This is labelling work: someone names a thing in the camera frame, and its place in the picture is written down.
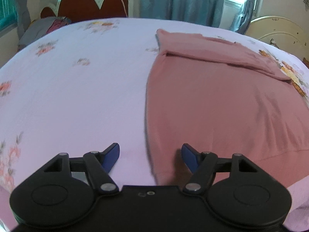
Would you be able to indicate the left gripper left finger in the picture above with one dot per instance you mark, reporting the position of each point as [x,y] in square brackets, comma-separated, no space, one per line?
[98,166]

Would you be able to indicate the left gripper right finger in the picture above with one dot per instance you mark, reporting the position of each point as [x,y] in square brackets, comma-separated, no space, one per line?
[202,166]

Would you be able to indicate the pink knit garment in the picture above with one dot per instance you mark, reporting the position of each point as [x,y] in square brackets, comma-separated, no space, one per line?
[222,97]

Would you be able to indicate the pile of clothes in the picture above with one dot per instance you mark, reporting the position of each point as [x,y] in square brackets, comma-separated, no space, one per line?
[40,28]

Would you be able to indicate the floral lilac bed sheet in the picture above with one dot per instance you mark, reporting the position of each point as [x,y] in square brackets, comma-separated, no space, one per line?
[84,86]

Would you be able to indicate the patterned pillow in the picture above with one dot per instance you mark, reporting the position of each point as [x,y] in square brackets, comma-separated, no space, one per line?
[273,43]

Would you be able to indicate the cream round headboard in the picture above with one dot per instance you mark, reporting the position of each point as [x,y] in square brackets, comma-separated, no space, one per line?
[288,35]

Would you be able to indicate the red white scalloped headboard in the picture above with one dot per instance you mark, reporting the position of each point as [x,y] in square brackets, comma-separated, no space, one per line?
[83,10]

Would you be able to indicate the tied teal curtain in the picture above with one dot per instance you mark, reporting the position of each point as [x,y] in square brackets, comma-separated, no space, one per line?
[243,18]

